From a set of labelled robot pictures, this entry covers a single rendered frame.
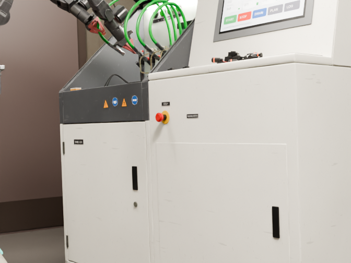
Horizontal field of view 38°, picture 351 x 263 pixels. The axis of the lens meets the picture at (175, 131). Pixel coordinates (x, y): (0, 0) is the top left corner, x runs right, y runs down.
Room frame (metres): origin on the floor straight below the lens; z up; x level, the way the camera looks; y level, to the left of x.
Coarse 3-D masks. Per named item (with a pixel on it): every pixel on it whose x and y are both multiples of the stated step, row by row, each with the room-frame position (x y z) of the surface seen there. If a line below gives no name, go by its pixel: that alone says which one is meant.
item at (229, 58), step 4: (228, 52) 1.90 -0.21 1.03; (232, 52) 1.89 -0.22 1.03; (236, 52) 1.89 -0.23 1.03; (252, 52) 1.85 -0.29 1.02; (260, 52) 1.81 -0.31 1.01; (228, 56) 1.89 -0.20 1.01; (232, 56) 1.89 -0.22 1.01; (236, 56) 1.86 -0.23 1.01; (240, 56) 1.86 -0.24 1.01; (244, 56) 1.85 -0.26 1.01; (248, 56) 1.83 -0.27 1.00; (252, 56) 1.77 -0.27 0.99; (256, 56) 1.77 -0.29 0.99; (260, 56) 1.79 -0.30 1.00; (212, 60) 1.93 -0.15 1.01; (216, 60) 1.93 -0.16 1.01; (220, 60) 1.92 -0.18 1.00; (224, 60) 1.97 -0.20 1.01; (228, 60) 1.89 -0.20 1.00; (232, 60) 1.86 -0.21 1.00; (236, 60) 1.85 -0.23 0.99; (240, 60) 1.86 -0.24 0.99
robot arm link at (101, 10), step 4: (88, 0) 2.31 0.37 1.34; (92, 0) 2.30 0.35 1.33; (96, 0) 2.31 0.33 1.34; (100, 0) 2.32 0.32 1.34; (104, 0) 2.34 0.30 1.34; (92, 4) 2.32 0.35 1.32; (96, 4) 2.32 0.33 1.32; (100, 4) 2.33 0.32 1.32; (104, 4) 2.34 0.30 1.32; (108, 4) 2.35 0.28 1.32; (92, 8) 2.36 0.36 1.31; (96, 8) 2.33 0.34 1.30; (100, 8) 2.33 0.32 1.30; (104, 8) 2.35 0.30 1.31; (108, 8) 2.36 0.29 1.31; (96, 12) 2.38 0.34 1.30; (100, 12) 2.34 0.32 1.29; (112, 12) 2.38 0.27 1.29; (100, 16) 2.37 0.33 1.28; (104, 16) 2.36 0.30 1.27
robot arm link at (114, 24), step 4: (116, 16) 2.42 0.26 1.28; (112, 20) 2.41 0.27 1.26; (116, 20) 2.45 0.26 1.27; (104, 24) 2.41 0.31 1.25; (108, 24) 2.40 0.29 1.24; (112, 24) 2.41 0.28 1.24; (116, 24) 2.42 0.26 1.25; (108, 28) 2.42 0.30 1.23; (112, 28) 2.41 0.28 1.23; (116, 28) 2.43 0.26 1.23
